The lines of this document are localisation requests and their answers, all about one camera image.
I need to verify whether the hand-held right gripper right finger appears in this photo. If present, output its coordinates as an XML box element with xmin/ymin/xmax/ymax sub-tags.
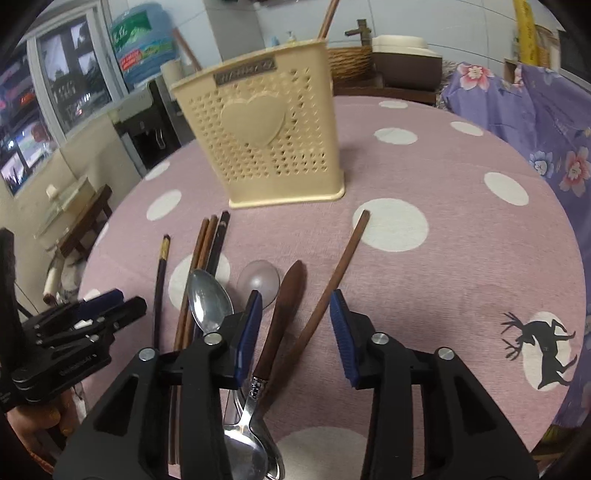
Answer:
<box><xmin>329</xmin><ymin>288</ymin><xmax>541</xmax><ymax>480</ymax></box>

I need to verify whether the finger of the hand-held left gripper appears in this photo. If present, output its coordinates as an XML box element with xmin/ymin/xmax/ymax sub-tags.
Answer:
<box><xmin>25</xmin><ymin>288</ymin><xmax>125</xmax><ymax>334</ymax></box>
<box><xmin>36</xmin><ymin>296</ymin><xmax>148</xmax><ymax>352</ymax></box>

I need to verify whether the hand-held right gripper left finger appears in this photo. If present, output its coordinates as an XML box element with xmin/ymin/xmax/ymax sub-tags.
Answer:
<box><xmin>53</xmin><ymin>290</ymin><xmax>264</xmax><ymax>480</ymax></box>

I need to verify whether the black chopstick with gold band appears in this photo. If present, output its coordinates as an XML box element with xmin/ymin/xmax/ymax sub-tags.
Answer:
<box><xmin>152</xmin><ymin>234</ymin><xmax>172</xmax><ymax>352</ymax></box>

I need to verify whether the wooden handled metal spoon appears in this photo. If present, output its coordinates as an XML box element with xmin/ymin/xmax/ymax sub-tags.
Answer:
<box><xmin>223</xmin><ymin>260</ymin><xmax>306</xmax><ymax>480</ymax></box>

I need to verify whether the clear plastic spoon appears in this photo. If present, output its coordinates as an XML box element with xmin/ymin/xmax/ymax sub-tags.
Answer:
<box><xmin>237</xmin><ymin>260</ymin><xmax>281</xmax><ymax>306</ymax></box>

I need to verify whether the brown wooden chopstick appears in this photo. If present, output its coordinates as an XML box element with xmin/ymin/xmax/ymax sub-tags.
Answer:
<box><xmin>168</xmin><ymin>219</ymin><xmax>211</xmax><ymax>464</ymax></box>
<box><xmin>259</xmin><ymin>209</ymin><xmax>371</xmax><ymax>416</ymax></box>
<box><xmin>182</xmin><ymin>215</ymin><xmax>219</xmax><ymax>349</ymax></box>
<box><xmin>316</xmin><ymin>0</ymin><xmax>340</xmax><ymax>41</ymax></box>

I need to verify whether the dark brown chopstick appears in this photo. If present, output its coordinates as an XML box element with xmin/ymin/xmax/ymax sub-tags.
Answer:
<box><xmin>194</xmin><ymin>211</ymin><xmax>230</xmax><ymax>340</ymax></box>

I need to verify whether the cream perforated utensil holder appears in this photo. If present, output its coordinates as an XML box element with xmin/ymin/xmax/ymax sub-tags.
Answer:
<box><xmin>170</xmin><ymin>39</ymin><xmax>346</xmax><ymax>209</ymax></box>

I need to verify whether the person's left hand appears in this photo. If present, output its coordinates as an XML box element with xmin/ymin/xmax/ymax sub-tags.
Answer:
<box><xmin>7</xmin><ymin>392</ymin><xmax>88</xmax><ymax>468</ymax></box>

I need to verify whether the wooden stool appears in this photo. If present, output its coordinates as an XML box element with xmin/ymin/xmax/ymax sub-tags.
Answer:
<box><xmin>58</xmin><ymin>185</ymin><xmax>114</xmax><ymax>259</ymax></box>

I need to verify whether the pink polka dot tablecloth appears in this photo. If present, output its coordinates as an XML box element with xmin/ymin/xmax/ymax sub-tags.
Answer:
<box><xmin>76</xmin><ymin>95</ymin><xmax>587</xmax><ymax>480</ymax></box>

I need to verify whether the cream plastic tray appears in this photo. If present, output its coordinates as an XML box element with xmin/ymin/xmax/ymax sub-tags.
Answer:
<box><xmin>34</xmin><ymin>178</ymin><xmax>100</xmax><ymax>238</ymax></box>

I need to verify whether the water dispenser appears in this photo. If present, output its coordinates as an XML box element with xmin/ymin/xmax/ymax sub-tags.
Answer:
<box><xmin>113</xmin><ymin>76</ymin><xmax>197</xmax><ymax>178</ymax></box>

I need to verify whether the glass window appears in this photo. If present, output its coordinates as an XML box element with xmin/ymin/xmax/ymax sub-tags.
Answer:
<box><xmin>28</xmin><ymin>2</ymin><xmax>116</xmax><ymax>139</ymax></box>

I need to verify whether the white paper roll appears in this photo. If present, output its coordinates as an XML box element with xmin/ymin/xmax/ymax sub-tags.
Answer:
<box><xmin>161</xmin><ymin>58</ymin><xmax>186</xmax><ymax>82</ymax></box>

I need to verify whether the dark wooden side table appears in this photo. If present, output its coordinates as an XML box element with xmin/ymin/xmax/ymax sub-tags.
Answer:
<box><xmin>332</xmin><ymin>80</ymin><xmax>437</xmax><ymax>105</ymax></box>

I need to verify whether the blue water bottle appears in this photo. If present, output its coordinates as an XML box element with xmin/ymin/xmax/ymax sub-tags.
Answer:
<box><xmin>110</xmin><ymin>2</ymin><xmax>182</xmax><ymax>86</ymax></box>

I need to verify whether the wicker basket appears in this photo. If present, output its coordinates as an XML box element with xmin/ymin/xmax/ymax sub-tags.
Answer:
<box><xmin>325</xmin><ymin>45</ymin><xmax>375</xmax><ymax>84</ymax></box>

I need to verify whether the purple floral blanket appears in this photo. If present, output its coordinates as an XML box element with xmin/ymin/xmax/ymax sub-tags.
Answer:
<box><xmin>438</xmin><ymin>62</ymin><xmax>591</xmax><ymax>430</ymax></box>

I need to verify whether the white lidded appliance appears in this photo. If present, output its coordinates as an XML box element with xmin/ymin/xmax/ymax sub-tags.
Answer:
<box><xmin>372</xmin><ymin>34</ymin><xmax>444</xmax><ymax>90</ymax></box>

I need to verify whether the brown wooden stand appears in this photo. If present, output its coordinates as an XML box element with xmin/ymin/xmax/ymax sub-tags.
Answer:
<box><xmin>345</xmin><ymin>19</ymin><xmax>373</xmax><ymax>47</ymax></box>

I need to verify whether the yellow wrapped roll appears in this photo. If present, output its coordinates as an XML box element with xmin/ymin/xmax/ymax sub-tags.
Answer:
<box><xmin>514</xmin><ymin>0</ymin><xmax>539</xmax><ymax>66</ymax></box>

